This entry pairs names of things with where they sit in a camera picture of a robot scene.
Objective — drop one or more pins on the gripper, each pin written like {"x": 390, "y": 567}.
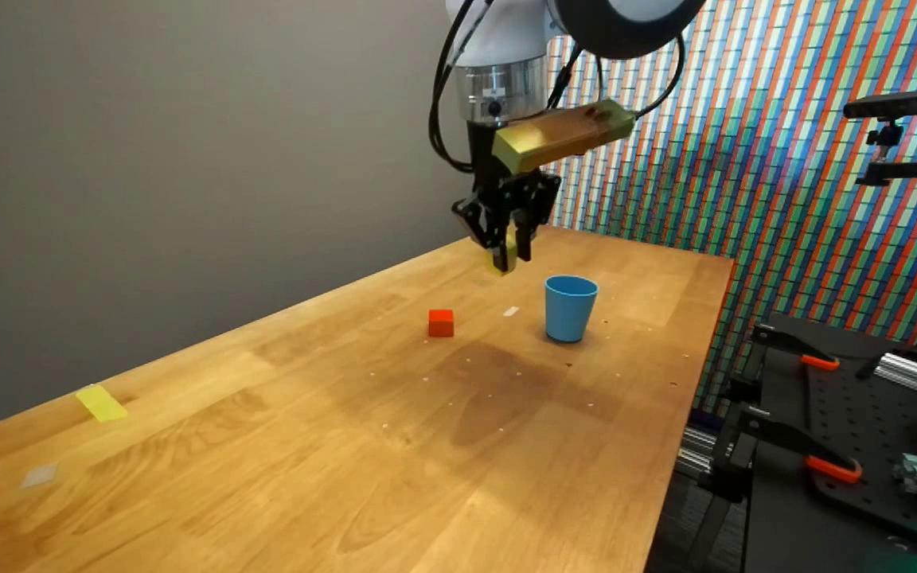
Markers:
{"x": 484, "y": 163}

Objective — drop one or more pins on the yellow cube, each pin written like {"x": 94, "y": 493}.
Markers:
{"x": 510, "y": 253}

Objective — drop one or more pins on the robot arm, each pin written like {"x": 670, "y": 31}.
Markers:
{"x": 506, "y": 48}

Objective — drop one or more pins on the blue cup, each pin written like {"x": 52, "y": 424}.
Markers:
{"x": 570, "y": 310}

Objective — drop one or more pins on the red cube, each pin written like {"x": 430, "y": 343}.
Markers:
{"x": 441, "y": 323}

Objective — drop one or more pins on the silver aluminium extrusion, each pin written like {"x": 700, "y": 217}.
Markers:
{"x": 911, "y": 372}

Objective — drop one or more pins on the yellow tape strip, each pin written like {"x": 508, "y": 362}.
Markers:
{"x": 101, "y": 403}

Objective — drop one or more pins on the clear tape piece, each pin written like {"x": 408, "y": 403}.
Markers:
{"x": 39, "y": 476}

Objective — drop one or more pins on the camera on mount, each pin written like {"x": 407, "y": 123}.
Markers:
{"x": 900, "y": 105}

